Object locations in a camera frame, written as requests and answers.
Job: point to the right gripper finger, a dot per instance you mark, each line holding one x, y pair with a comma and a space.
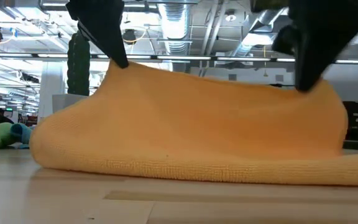
286, 40
319, 46

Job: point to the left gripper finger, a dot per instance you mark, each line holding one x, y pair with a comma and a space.
104, 28

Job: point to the orange microfiber towel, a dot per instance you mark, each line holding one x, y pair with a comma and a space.
197, 124

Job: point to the blue microfiber towel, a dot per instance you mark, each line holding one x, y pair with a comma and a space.
23, 132

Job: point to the green cactus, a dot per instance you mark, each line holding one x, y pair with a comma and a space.
78, 71

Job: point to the silver spiral ceiling duct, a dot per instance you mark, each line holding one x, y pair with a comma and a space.
259, 21

